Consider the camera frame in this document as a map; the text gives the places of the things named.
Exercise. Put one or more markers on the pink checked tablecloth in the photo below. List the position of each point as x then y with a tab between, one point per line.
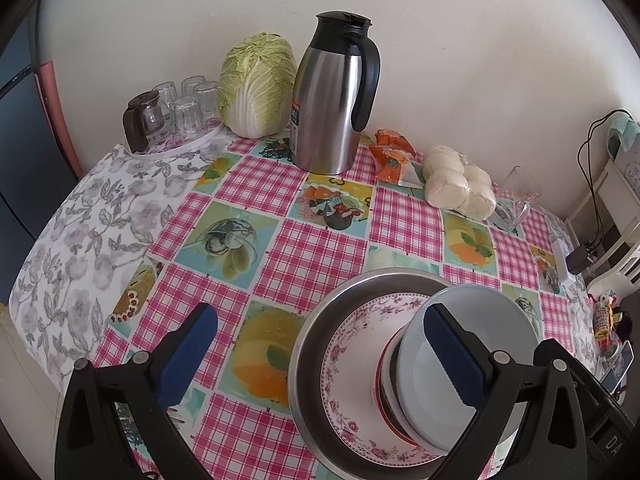
310	260

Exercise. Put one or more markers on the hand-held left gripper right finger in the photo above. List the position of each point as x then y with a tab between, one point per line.
452	360

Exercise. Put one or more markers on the pink panel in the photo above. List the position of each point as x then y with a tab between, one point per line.
60	110

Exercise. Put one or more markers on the white labelled box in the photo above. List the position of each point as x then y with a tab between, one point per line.
631	165

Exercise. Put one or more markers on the pale blue large bowl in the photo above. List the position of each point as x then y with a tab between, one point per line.
500	320

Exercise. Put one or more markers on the smartphone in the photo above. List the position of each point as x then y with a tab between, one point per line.
616	367

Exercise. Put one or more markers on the stainless steel basin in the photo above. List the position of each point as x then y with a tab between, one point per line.
312	340

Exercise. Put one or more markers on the orange snack packet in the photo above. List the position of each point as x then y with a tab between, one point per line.
395	167
395	141

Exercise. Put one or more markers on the colourful candy roll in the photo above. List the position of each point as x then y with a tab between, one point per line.
605	317

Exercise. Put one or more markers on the white cutout chair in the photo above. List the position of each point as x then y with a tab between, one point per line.
620	270

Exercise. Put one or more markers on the bag of steamed buns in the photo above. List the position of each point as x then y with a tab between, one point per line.
450	185

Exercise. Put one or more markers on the pink floral round plate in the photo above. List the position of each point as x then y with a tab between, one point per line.
350	385

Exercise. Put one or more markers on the white floral tray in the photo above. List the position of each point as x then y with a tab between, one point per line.
195	141

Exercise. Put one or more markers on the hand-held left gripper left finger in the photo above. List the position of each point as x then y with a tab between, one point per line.
187	355

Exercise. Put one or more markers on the strawberry print red-rimmed bowl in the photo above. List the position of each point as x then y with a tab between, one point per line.
380	390

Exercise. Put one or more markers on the white shelf rack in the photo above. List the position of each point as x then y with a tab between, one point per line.
607	185

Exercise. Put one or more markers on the napa cabbage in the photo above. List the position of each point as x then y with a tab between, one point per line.
255	85

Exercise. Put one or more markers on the grey floral tablecloth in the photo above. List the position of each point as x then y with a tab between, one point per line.
75	240

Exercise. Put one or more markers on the clear drinking glass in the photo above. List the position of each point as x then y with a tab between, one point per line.
207	102
185	117
164	97
193	87

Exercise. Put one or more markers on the clear glass mug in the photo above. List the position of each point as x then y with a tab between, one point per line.
520	210

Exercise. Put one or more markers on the teal cloth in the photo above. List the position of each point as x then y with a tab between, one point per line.
620	130

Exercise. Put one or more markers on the stainless steel thermos jug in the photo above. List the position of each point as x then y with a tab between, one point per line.
325	110

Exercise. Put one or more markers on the black charger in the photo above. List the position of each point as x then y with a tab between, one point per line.
580	260

